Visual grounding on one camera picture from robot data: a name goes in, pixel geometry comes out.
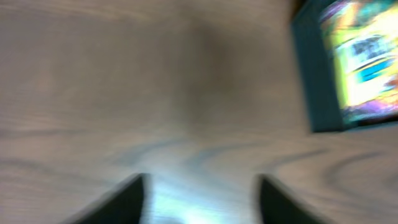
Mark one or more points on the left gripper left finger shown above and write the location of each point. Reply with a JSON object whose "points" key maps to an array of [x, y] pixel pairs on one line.
{"points": [[122, 205]]}

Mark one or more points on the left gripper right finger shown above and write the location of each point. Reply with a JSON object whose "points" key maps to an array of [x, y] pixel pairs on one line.
{"points": [[276, 206]]}

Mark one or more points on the black gift box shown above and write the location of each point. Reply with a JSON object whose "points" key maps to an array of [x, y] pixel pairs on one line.
{"points": [[317, 73]]}

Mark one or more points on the yellow Pretz snack box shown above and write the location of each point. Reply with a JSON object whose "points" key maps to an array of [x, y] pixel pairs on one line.
{"points": [[361, 39]]}

